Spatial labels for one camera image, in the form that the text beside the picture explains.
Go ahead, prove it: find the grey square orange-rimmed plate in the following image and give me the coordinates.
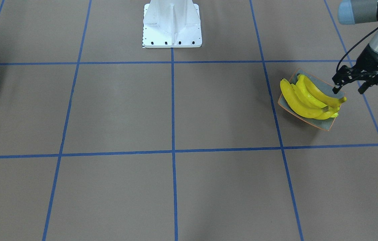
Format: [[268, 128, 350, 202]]
[[278, 68, 347, 131]]

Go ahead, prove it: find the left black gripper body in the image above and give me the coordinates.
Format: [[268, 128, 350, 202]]
[[332, 46, 378, 87]]

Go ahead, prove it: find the yellow banana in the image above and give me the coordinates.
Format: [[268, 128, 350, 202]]
[[291, 74, 332, 108], [280, 78, 330, 118], [314, 106, 340, 120], [298, 74, 347, 108]]

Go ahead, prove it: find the brown paper table mat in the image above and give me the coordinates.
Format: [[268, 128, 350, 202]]
[[0, 0, 378, 241]]

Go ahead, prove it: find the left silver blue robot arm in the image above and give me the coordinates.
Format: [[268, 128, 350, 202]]
[[332, 0, 378, 94]]

